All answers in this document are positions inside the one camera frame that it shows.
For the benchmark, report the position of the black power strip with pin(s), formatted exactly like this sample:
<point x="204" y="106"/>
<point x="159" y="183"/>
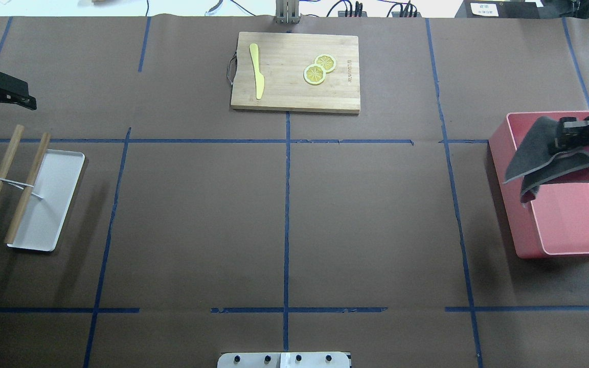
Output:
<point x="375" y="9"/>

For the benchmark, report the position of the yellow plastic knife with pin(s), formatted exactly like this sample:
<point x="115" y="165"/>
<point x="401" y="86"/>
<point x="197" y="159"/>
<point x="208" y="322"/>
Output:
<point x="258" y="76"/>

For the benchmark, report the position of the pink plastic bin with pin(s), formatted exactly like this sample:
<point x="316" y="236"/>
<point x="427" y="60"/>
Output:
<point x="556" y="223"/>

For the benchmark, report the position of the aluminium frame post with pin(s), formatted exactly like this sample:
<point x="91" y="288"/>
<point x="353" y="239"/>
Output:
<point x="287" y="12"/>

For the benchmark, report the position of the lemon slice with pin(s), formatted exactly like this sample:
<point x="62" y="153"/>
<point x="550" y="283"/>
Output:
<point x="326" y="61"/>
<point x="314" y="74"/>

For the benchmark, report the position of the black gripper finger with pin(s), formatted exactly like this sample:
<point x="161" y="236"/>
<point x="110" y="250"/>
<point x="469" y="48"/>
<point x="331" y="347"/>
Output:
<point x="572" y="123"/>
<point x="566" y="142"/>

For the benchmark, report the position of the grey cloth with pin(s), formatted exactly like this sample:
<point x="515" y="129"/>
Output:
<point x="538" y="163"/>

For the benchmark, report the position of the white tray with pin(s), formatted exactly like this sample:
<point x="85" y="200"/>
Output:
<point x="50" y="201"/>

